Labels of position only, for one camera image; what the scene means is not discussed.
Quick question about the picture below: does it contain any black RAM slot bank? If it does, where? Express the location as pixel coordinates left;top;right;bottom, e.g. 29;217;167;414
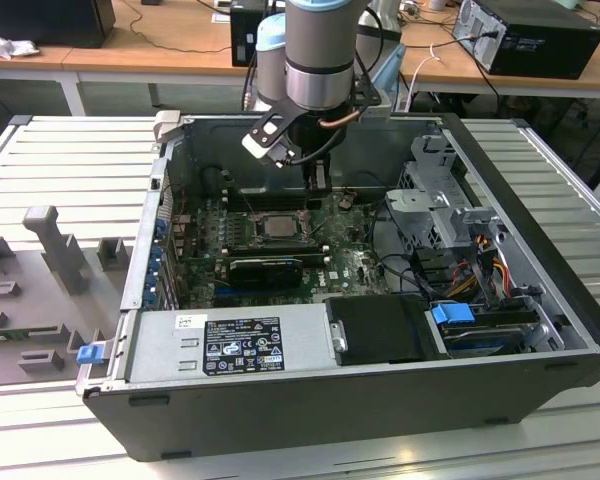
219;238;331;265
222;185;317;211

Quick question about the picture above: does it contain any pale blue teach pendant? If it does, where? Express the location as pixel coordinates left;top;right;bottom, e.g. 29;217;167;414
369;44;407;112

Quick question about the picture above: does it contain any large black PC tower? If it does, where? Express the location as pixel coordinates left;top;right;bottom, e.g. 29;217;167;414
452;0;600;81

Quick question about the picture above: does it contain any black plastic air shroud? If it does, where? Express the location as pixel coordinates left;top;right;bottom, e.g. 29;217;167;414
324;293;451;366

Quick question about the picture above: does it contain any wooden desk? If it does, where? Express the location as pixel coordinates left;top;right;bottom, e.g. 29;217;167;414
0;0;600;101

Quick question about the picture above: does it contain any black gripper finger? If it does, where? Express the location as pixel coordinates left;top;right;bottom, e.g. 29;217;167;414
302;158;316;201
314;154;332;197

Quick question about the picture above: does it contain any white cable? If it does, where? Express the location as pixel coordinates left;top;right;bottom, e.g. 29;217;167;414
407;42;444;111

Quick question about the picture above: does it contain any blue disk carrier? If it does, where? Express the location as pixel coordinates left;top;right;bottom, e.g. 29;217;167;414
429;302;476;331

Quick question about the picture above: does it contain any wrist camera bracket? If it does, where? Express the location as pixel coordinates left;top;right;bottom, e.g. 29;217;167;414
352;74;395;122

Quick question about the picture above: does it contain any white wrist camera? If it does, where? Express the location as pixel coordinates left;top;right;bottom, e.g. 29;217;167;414
241;112;294;169

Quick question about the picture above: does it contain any orange yellow wire bundle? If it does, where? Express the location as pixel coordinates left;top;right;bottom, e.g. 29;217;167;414
444;249;512;301

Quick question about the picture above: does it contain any grey plastic case latch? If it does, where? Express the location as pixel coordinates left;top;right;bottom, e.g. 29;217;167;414
152;110;182;146

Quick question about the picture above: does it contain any dark hard disk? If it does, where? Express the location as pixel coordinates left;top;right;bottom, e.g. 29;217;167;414
442;324;526;357

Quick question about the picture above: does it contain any crumpled white paper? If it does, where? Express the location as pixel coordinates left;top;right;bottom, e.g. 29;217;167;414
0;27;41;61

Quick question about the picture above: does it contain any silver square CPU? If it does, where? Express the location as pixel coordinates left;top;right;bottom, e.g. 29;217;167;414
266;214;305;238

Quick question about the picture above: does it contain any black graphics card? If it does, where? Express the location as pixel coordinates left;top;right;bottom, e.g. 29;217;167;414
228;257;305;290

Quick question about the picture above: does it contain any grey metal drive cage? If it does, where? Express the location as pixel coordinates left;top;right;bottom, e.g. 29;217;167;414
384;134;506;251

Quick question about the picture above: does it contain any blue case latch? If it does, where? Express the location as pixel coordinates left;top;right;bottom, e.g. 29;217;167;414
77;343;105;366

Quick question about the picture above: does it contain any black open PC case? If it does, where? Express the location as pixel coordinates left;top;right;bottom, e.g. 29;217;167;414
74;112;600;464

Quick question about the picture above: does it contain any CPU socket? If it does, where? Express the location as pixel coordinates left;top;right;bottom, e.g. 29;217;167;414
253;209;315;242

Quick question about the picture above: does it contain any grey power supply unit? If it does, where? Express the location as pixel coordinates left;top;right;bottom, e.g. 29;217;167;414
124;302;341;386

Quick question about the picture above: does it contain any metal socket cover frame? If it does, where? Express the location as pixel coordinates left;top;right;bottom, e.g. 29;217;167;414
257;212;314;241

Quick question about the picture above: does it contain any small black PC tower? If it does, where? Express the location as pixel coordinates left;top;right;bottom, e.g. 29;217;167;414
229;0;259;69

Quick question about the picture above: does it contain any black box on desk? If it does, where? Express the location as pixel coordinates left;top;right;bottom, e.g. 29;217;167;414
0;0;116;50

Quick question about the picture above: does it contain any grey parts rack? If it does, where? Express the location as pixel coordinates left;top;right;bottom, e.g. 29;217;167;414
0;204;136;389

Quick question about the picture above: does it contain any green motherboard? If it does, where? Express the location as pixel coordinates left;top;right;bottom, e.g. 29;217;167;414
172;192;396;309

